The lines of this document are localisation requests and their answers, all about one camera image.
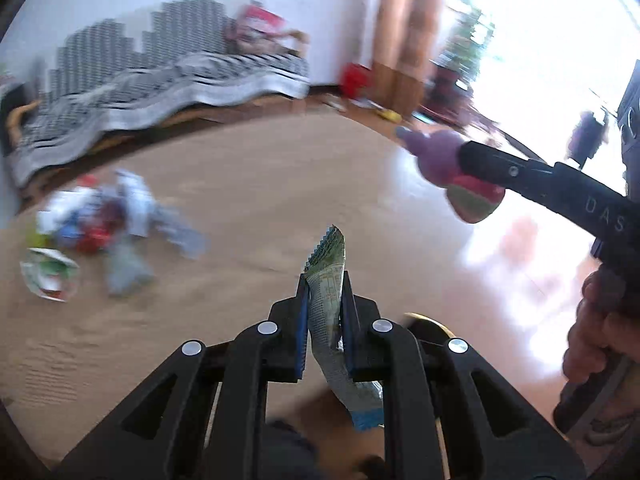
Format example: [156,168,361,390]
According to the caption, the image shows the dark furniture piece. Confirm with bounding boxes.
[569,109,610,162]

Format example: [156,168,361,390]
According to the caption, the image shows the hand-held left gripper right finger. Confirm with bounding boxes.
[340,270,586,480]

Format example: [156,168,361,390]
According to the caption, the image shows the black gold-rimmed trash bin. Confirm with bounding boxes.
[402,311,457,353]

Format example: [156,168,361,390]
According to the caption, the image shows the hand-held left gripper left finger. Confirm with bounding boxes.
[57,274,312,480]

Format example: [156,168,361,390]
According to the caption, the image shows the potted green plant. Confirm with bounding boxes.
[439,0,497,83]

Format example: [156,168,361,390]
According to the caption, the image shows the red white bag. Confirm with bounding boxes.
[231,4,287,43]

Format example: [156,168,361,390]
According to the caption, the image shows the person's right hand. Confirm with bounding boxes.
[562,267,640,387]

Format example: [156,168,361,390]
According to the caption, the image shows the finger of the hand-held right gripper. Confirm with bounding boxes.
[457,140,558,202]

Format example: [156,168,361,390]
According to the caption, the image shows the red plastic container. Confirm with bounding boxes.
[341,62,374,99]

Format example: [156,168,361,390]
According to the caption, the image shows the person's right forearm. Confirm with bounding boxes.
[582,365,640,461]

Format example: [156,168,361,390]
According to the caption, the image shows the green silver snack wrapper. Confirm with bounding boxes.
[302,225,386,431]

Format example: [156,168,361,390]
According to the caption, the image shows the pile of colourful wrappers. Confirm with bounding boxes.
[35,170,208,261]

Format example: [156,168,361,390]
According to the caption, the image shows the sofa with patterned blanket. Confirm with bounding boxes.
[4,0,312,188]

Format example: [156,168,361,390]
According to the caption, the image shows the purple plush toy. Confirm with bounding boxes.
[395,127,506,225]

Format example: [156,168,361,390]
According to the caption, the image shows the white green food wrapper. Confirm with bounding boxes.
[20,248,82,303]

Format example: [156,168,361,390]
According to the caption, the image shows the grey plastic bag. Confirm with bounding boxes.
[106,237,155,297]

